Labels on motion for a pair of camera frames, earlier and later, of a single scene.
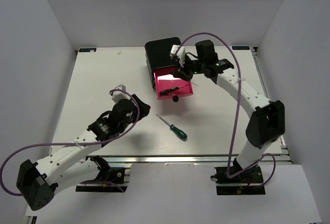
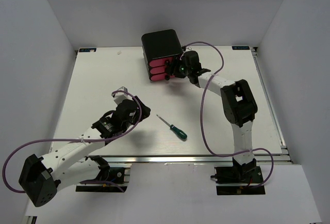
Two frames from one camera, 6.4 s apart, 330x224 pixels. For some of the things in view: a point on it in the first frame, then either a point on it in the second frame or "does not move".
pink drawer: (165, 80) → (158, 62)
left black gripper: (144, 110) does not move
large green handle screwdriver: (178, 132) does not move
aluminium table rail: (187, 160) does not move
